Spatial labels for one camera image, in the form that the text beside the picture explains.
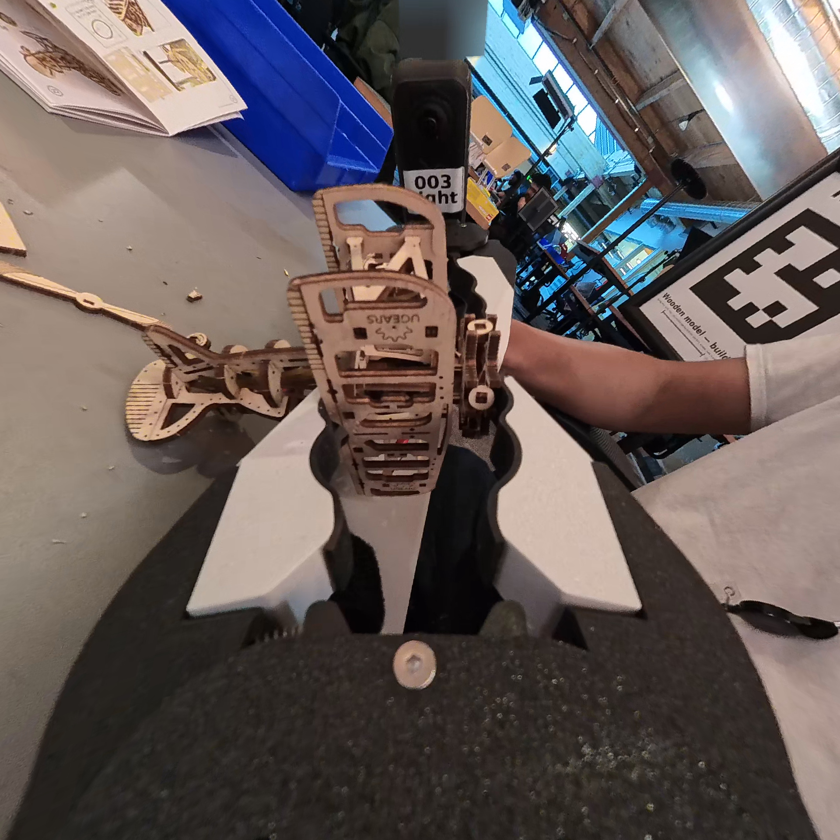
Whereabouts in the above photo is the black round fan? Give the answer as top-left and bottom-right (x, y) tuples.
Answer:
(668, 157), (710, 201)

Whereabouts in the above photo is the dark green cloth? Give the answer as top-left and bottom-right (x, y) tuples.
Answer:
(322, 0), (403, 86)

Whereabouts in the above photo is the person's right forearm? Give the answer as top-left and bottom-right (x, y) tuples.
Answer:
(502, 320), (753, 435)

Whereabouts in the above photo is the black strap clip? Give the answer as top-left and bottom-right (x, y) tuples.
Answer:
(722, 586), (840, 642)

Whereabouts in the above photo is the wooden mechanical model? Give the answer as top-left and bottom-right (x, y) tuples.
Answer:
(125, 184), (509, 500)

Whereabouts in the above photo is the instruction booklet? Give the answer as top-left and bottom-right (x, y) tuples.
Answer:
(0, 0), (248, 137)

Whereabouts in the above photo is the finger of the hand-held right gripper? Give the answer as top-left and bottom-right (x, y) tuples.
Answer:
(338, 489), (435, 636)
(453, 255), (517, 378)

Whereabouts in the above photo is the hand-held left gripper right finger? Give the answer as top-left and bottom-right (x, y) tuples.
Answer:
(489, 377), (644, 634)

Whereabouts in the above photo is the black monitor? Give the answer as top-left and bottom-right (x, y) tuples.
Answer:
(530, 71), (563, 123)

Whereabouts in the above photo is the silver ventilation duct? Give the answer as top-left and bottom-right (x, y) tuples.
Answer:
(640, 196), (763, 228)

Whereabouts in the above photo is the yellow box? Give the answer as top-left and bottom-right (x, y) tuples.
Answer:
(466, 178), (501, 231)

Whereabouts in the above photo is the wooden propeller blade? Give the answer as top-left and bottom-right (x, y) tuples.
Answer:
(0, 259), (163, 329)

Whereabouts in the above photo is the black and white marker sign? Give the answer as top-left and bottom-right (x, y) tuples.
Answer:
(620, 150), (840, 363)

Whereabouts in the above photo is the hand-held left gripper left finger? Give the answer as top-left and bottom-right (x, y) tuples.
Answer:
(185, 390), (349, 634)

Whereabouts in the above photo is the person's white shirt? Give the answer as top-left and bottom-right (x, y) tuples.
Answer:
(630, 331), (840, 840)

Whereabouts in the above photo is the blue plastic bin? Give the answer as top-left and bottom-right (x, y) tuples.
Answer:
(161, 0), (396, 193)

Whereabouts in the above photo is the plywood sheet piece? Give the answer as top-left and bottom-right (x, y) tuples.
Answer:
(0, 199), (28, 257)

